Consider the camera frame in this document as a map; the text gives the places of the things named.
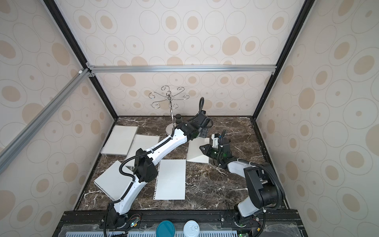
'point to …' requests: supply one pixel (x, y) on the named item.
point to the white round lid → (191, 229)
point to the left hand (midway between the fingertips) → (206, 128)
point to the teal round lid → (165, 228)
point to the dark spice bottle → (178, 119)
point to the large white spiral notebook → (120, 140)
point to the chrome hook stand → (169, 99)
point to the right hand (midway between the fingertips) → (206, 147)
